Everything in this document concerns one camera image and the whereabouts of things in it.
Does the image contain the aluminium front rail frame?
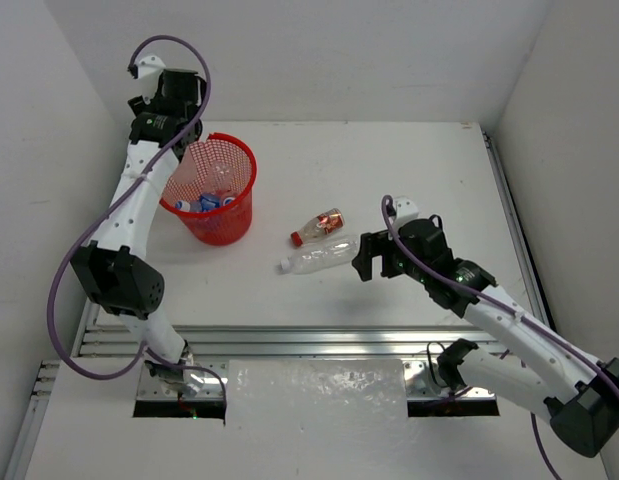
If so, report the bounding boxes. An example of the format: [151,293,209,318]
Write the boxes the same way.
[72,325,516,403]

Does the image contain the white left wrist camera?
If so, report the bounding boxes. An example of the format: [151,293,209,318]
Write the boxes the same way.
[127,54,165,81]

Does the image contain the red label red cap bottle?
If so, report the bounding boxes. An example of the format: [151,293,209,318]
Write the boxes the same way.
[290,208,345,248]

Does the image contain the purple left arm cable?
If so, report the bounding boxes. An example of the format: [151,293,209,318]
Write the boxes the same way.
[46,34,230,401]

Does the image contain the clear bottle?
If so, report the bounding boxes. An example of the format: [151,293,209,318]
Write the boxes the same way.
[205,162,235,194]
[172,142,202,185]

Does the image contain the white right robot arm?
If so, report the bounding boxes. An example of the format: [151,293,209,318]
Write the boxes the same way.
[352,218,619,458]

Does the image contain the clear bottle sideways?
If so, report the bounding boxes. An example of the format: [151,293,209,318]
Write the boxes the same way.
[276,235,360,275]

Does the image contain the red mesh plastic bin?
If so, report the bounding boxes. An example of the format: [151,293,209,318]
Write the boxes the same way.
[160,133,257,246]

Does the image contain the blue label bottle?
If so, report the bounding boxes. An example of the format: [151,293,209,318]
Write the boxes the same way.
[220,190,239,207]
[174,193,221,213]

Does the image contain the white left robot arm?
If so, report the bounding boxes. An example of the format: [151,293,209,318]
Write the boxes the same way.
[70,69,206,364]

